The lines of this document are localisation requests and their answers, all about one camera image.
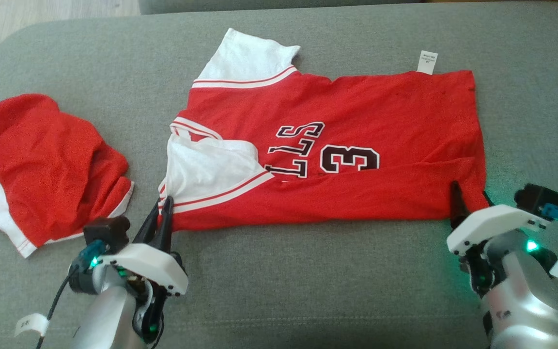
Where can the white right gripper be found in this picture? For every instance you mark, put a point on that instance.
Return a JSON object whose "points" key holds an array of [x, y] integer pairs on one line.
{"points": [[487, 223]]}

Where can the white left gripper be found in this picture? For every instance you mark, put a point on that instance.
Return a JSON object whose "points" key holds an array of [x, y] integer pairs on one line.
{"points": [[153, 264]]}

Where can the red white mesh shorts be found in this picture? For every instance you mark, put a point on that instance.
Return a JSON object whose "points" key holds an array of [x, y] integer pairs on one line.
{"points": [[41, 169]]}

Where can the red white basketball jersey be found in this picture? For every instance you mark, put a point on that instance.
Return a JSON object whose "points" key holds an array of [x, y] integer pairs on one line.
{"points": [[380, 111]]}

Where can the grey sofa seat cushion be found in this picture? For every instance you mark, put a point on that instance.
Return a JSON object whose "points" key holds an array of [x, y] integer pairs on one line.
{"points": [[308, 291]]}

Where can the grey sofa back cushion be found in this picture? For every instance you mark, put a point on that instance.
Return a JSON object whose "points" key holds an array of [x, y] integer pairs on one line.
{"points": [[259, 5]]}

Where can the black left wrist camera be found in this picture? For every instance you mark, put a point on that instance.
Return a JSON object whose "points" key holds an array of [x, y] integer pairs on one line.
{"points": [[107, 232]]}

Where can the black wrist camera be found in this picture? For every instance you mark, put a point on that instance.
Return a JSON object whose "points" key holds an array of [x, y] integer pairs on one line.
{"points": [[538, 196], [107, 232]]}

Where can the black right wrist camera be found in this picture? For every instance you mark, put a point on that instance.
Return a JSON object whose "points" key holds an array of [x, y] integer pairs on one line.
{"points": [[538, 196]]}

